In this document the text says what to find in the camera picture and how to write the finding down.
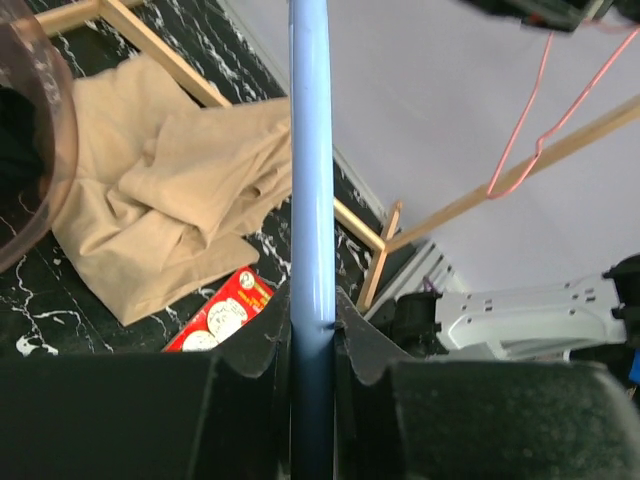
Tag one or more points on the beige t shirt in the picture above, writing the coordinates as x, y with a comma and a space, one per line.
166, 192

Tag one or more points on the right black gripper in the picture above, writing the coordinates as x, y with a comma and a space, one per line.
557, 15

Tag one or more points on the blue hanger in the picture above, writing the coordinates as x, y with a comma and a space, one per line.
312, 288

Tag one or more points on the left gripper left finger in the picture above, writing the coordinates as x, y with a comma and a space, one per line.
218, 414

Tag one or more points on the black t shirt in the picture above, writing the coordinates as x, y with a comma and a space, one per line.
20, 160

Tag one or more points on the wooden clothes rack frame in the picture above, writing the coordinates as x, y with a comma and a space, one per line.
119, 16

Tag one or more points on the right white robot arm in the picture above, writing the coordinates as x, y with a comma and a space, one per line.
591, 311

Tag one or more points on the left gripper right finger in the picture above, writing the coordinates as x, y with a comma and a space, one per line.
403, 418

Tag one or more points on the pink wire hanger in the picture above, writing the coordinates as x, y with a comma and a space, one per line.
578, 80

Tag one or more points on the red printed package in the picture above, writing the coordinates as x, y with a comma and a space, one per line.
240, 299

